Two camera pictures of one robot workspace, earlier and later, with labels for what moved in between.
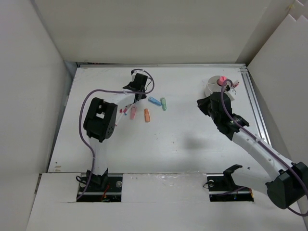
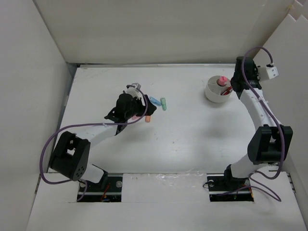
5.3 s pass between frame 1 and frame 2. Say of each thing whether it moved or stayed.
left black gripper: moved
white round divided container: stayed
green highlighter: stayed
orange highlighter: stayed
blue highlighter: stayed
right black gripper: moved
